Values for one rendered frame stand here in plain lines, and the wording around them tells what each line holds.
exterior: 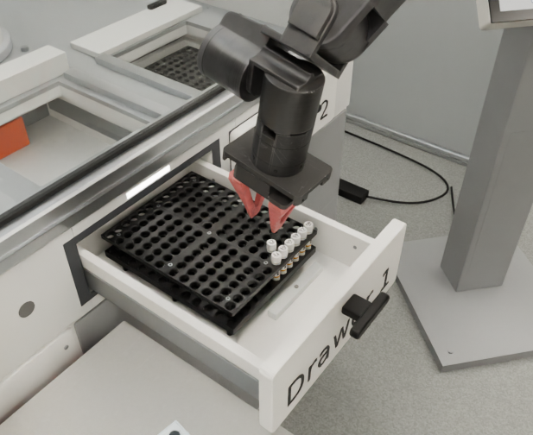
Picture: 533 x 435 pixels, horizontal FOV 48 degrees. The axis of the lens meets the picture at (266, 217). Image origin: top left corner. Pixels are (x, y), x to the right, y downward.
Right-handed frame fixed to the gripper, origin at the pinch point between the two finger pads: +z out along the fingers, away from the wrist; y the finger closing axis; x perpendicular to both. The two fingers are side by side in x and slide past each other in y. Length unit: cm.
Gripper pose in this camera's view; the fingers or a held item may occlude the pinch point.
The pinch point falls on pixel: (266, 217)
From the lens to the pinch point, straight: 69.5
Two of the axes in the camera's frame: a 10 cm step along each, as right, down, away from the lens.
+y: -7.8, -5.3, 3.4
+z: -1.4, 6.8, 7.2
